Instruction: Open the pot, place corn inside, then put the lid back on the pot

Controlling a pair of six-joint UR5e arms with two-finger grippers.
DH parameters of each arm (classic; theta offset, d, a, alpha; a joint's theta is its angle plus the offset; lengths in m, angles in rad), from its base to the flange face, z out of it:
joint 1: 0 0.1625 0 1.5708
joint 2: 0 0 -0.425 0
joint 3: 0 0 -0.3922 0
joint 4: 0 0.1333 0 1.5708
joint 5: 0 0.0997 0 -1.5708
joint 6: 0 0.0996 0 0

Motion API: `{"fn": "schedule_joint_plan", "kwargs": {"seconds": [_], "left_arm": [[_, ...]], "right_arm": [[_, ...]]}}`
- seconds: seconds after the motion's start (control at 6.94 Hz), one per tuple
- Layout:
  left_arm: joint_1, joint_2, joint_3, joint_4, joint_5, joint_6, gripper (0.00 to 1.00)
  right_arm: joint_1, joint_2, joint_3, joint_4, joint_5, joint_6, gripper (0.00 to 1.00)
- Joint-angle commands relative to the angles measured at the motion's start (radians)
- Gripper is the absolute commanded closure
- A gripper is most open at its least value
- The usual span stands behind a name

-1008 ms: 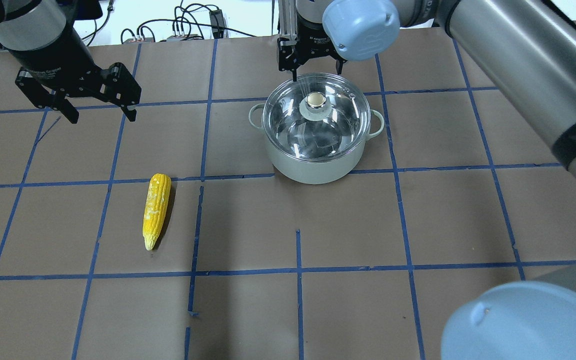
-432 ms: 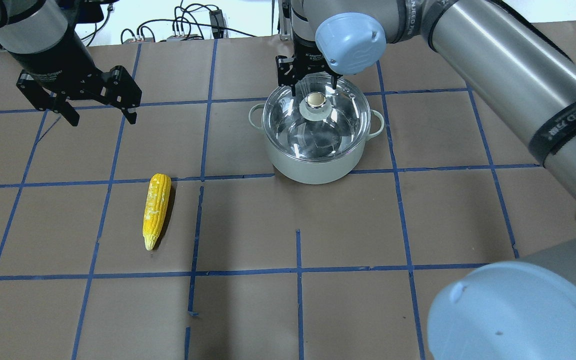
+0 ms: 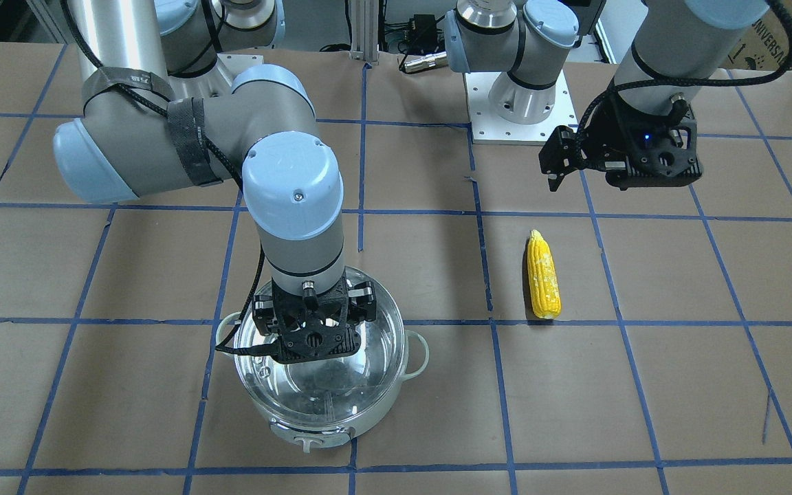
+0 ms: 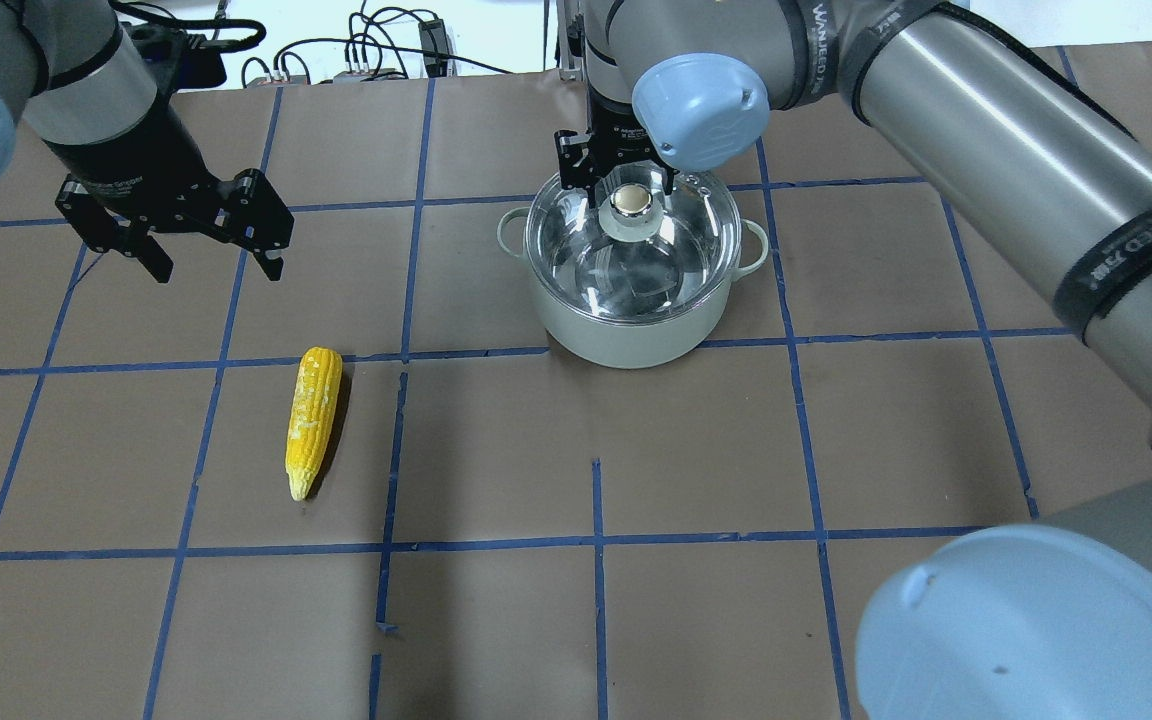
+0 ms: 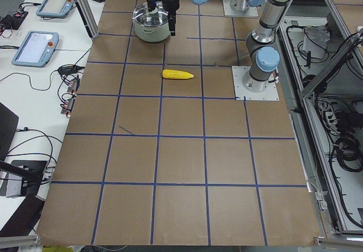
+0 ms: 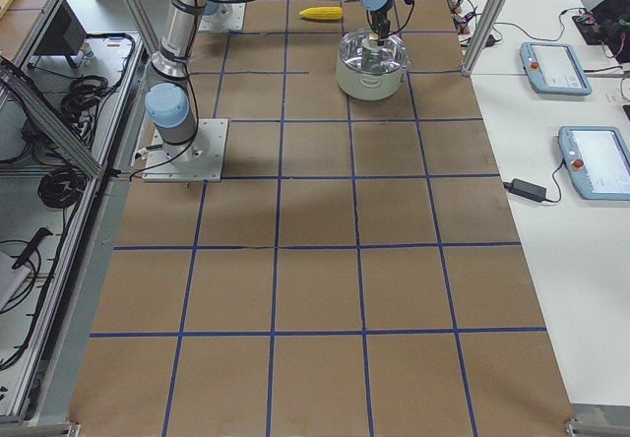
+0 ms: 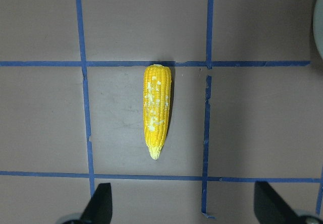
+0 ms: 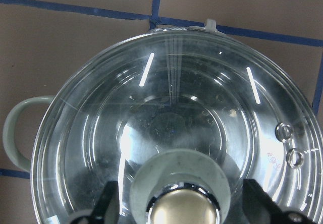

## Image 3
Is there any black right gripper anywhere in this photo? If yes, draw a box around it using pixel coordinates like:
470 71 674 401
252 274 377 364

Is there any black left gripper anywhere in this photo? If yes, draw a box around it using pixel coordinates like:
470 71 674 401
538 91 704 192

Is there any glass pot lid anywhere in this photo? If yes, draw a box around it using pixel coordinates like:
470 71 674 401
234 278 425 430

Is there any yellow corn cob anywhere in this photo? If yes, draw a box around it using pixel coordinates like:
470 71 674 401
526 229 562 320

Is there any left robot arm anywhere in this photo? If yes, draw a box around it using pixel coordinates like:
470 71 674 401
443 1 769 191

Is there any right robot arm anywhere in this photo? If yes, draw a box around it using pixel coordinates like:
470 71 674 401
53 1 377 364

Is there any black power adapter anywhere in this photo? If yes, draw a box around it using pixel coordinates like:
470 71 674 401
406 14 437 44

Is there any cardboard box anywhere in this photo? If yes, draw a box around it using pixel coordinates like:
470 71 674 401
719 0 792 73

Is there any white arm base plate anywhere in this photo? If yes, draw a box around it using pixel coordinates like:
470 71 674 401
464 72 578 145

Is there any aluminium frame post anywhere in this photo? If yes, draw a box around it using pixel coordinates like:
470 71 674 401
348 1 383 66

